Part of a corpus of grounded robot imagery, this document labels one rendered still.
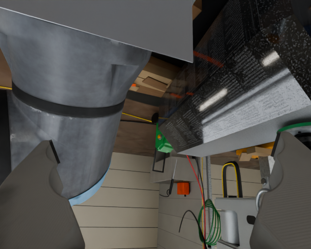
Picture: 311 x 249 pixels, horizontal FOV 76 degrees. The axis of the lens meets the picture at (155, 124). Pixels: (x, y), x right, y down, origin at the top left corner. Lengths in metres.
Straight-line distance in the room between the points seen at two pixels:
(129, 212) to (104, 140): 5.83
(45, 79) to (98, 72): 0.05
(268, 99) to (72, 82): 0.90
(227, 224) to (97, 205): 4.71
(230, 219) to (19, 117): 1.44
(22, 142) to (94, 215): 5.71
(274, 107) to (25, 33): 0.97
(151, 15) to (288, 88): 0.82
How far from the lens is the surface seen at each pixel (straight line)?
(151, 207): 6.29
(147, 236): 6.33
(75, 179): 0.32
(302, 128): 1.08
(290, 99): 1.00
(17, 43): 0.24
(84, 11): 0.21
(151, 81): 1.93
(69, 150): 0.28
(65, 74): 0.23
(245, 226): 1.37
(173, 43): 0.22
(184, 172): 4.22
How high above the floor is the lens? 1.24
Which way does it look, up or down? 21 degrees down
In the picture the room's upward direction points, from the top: 177 degrees counter-clockwise
